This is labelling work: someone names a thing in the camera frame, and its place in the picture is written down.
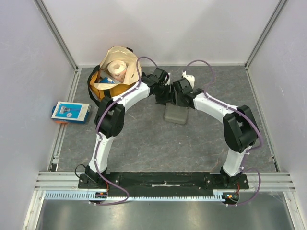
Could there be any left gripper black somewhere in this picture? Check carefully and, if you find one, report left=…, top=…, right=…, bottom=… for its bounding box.
left=155, top=83, right=177, bottom=106

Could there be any grey plastic tool case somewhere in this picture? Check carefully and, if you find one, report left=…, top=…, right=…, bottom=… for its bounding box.
left=164, top=103, right=189, bottom=125

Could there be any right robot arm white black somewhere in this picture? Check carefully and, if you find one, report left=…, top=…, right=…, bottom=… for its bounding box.
left=173, top=78, right=263, bottom=189

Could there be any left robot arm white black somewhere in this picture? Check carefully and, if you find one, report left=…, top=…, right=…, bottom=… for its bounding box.
left=84, top=68, right=170, bottom=188

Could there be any yellow canvas tool bag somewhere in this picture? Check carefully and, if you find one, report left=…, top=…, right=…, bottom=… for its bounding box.
left=87, top=46, right=144, bottom=105

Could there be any white tape roll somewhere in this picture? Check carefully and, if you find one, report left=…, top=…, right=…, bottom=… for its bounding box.
left=107, top=60, right=127, bottom=83

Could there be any blue box inside bag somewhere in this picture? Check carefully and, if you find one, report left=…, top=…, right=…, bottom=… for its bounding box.
left=99, top=77, right=119, bottom=84

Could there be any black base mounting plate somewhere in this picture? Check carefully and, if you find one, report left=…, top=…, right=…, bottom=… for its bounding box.
left=78, top=171, right=250, bottom=198

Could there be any blue white cardboard box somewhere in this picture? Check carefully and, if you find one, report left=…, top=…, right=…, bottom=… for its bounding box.
left=51, top=101, right=92, bottom=124

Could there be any white slotted cable duct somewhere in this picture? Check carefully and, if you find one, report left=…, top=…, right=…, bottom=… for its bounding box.
left=45, top=190, right=236, bottom=202

